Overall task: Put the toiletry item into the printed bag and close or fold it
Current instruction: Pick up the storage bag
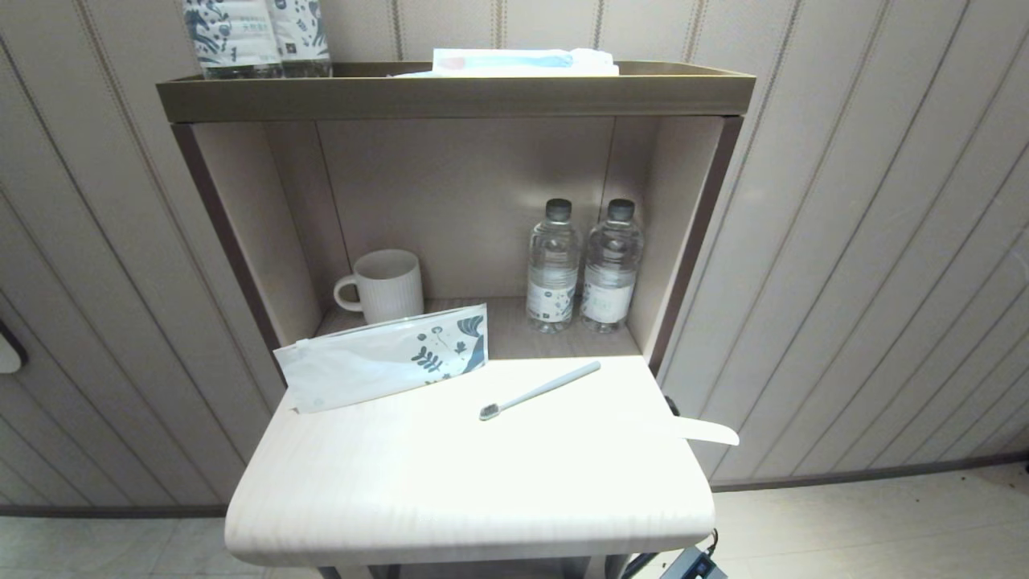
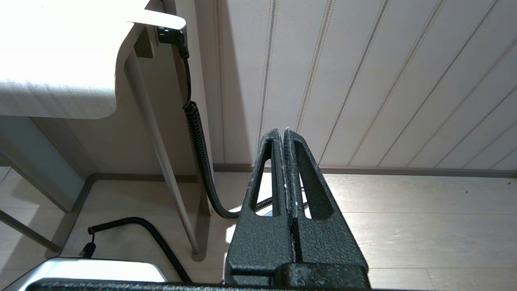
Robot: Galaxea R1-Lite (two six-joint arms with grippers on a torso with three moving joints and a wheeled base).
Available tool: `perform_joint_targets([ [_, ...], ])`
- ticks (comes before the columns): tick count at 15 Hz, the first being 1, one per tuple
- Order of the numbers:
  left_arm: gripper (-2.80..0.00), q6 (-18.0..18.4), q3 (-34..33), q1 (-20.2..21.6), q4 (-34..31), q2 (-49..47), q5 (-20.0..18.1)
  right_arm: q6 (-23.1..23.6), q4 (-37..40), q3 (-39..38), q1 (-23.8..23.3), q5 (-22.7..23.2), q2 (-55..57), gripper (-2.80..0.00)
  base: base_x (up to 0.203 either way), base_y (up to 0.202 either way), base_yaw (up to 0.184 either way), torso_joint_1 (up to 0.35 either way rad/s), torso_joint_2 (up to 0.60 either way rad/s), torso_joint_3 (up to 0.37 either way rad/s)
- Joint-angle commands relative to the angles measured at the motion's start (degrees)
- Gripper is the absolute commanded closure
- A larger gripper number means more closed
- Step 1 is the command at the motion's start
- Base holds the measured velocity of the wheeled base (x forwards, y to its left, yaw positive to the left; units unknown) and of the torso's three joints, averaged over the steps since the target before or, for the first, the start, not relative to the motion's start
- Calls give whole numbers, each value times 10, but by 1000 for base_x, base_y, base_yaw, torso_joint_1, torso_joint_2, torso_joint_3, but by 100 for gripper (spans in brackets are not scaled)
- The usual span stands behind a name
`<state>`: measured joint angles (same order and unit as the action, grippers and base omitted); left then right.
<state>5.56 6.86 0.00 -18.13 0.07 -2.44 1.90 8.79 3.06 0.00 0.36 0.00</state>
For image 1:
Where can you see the clear water bottle grey cap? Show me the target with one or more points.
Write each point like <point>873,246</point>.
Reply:
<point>553,273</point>
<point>611,273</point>

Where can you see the white packet with blue stripe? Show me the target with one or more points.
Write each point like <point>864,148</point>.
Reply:
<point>514,61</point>

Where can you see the silver power adapter box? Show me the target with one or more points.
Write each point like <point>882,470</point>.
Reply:
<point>693,567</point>

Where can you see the water bottle blue floral label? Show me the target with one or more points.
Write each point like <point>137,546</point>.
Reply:
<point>305,32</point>
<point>229,36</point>

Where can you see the white floral zip pouch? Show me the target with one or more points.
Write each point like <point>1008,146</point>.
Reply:
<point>362,362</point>

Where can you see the white ribbed ceramic mug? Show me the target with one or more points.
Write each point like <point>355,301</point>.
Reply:
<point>390,289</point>

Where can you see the white wall fixture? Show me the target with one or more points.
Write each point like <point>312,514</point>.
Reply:
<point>8,354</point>

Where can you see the beige wooden shelf cabinet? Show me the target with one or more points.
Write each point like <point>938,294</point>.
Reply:
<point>450,96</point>

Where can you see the grey toothbrush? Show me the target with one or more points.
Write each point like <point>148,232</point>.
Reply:
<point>547,388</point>

